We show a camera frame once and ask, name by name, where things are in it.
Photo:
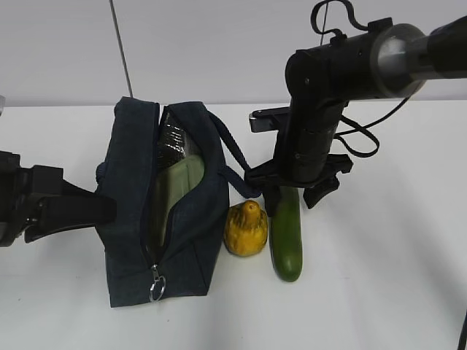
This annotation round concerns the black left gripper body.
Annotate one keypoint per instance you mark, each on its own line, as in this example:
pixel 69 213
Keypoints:
pixel 26 193

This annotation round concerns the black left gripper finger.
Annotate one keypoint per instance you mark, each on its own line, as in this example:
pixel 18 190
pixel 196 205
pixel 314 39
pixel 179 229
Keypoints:
pixel 35 229
pixel 82 208

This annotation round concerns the dark blue fabric lunch bag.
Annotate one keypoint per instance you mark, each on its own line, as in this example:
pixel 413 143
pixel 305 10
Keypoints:
pixel 168 229

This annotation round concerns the green cucumber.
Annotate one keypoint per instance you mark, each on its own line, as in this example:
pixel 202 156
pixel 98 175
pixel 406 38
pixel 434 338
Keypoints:
pixel 285 236

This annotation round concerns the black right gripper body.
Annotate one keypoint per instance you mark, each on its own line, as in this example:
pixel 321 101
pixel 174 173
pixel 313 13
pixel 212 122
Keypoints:
pixel 301 154

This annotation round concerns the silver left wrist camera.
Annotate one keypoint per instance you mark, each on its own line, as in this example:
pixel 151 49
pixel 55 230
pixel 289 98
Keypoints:
pixel 2 103

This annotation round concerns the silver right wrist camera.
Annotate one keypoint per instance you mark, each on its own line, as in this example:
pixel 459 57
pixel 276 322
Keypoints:
pixel 265 120

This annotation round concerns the green lid food container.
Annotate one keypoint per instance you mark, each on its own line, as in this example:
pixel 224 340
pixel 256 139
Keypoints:
pixel 171 185

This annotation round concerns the yellow toy pumpkin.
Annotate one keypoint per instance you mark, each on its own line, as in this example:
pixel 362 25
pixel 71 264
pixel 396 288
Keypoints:
pixel 246 229

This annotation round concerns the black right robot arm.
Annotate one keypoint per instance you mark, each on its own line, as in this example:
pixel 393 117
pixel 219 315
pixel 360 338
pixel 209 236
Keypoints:
pixel 386 61

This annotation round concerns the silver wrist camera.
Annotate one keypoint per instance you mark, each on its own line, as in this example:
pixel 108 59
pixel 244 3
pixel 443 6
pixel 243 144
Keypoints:
pixel 2 103
pixel 265 120

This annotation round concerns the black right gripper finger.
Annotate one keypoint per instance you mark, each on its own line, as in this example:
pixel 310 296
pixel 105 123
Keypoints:
pixel 272 197
pixel 312 196

